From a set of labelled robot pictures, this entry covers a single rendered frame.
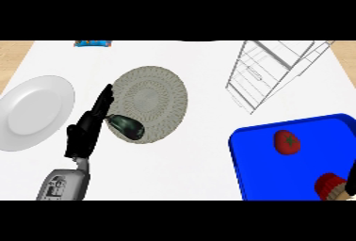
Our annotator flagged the dark green eggplant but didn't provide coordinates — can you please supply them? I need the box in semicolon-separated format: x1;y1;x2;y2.
107;114;147;141

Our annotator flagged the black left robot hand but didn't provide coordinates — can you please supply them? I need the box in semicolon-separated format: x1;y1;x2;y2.
64;83;116;160

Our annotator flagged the blue and orange packet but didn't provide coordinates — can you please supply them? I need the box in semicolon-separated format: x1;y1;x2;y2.
73;40;113;48

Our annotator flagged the white wire tiered shelf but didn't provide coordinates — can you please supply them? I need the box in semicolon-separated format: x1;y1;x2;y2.
227;40;337;116

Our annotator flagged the white round plate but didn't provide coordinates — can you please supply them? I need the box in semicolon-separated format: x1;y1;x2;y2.
0;74;77;153

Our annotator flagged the grey woven round placemat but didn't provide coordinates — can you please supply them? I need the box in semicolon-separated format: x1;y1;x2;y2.
107;65;190;145

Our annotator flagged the red tomato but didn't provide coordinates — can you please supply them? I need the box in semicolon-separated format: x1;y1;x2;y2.
274;129;302;155

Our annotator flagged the blue tray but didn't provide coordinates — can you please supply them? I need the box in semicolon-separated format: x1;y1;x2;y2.
228;113;356;201

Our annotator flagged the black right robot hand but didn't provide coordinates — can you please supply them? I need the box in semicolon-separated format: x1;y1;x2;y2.
345;164;356;198

